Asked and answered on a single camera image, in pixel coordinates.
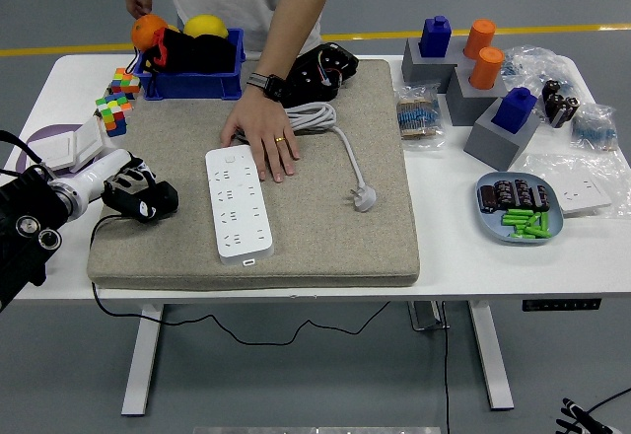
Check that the tilted white wall switch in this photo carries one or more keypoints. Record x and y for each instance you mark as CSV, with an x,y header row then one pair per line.
x,y
91,140

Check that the orange cylinder peg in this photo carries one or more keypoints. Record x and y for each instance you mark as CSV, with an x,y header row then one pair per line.
x,y
485,66
479,37

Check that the black pouch with red trim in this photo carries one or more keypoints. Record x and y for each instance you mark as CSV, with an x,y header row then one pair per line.
x,y
197,54

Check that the metal bracket under table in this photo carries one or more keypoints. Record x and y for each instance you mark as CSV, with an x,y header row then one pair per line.
x,y
424,318

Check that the white table leg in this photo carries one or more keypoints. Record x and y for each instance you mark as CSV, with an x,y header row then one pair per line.
x,y
490,355
140,365

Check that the yellow lemon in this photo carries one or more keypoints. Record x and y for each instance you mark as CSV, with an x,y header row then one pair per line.
x,y
204,24

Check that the green cylindrical battery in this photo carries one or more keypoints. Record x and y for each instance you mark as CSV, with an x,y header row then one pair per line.
x,y
537,232
521,236
533,220
513,220
516,212
521,229
544,223

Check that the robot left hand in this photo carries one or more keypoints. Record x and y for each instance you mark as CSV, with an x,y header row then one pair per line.
x,y
108,170

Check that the white wall socket panel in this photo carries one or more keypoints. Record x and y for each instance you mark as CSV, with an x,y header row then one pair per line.
x,y
584,196

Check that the person's left forearm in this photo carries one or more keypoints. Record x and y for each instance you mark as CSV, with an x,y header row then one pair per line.
x,y
291,24

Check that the grey peg block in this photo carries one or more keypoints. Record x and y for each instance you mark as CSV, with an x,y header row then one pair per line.
x,y
466,108
462,61
493,150
419,71

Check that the flat white wall switch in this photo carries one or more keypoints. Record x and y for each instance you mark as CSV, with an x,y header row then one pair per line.
x,y
51,150

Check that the small multicoloured puzzle cube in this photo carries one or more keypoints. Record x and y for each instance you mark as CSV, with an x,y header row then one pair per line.
x,y
125,84

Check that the black table control panel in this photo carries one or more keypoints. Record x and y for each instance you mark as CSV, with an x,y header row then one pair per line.
x,y
562,305

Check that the blue square peg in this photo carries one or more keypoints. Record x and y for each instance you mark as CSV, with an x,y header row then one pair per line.
x,y
435,34
515,108

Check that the person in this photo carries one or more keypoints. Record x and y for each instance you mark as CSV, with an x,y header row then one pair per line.
x,y
236,0

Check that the blue-grey plate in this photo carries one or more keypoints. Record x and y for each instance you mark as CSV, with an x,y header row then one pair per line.
x,y
488,224

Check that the grey-brown mat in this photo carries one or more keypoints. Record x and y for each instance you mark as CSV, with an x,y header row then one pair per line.
x,y
315,237

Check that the plastic bag of resistors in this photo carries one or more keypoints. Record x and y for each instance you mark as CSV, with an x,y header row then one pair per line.
x,y
537,66
594,130
419,118

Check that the person's left hand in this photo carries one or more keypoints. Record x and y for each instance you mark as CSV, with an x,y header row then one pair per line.
x,y
263,123

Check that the orange fruit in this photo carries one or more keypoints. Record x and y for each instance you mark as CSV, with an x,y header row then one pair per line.
x,y
145,32

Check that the large multicoloured puzzle cube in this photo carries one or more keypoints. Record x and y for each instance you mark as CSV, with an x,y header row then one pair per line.
x,y
116,113

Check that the purple plate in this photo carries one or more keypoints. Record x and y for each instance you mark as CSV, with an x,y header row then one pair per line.
x,y
39,133

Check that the black open electronic device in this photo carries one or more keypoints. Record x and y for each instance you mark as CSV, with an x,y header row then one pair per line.
x,y
305,74

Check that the white power strip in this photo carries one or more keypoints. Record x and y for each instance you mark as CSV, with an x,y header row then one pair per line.
x,y
239,207

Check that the black wristwatch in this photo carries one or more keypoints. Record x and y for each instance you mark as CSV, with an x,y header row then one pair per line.
x,y
273,86

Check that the clear plastic bag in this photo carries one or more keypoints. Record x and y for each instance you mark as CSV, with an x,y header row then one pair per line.
x,y
542,167

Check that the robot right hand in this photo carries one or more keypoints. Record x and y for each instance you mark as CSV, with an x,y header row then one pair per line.
x,y
581,424

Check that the blue plastic bin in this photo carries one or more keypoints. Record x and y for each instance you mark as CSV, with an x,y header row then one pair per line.
x,y
197,86

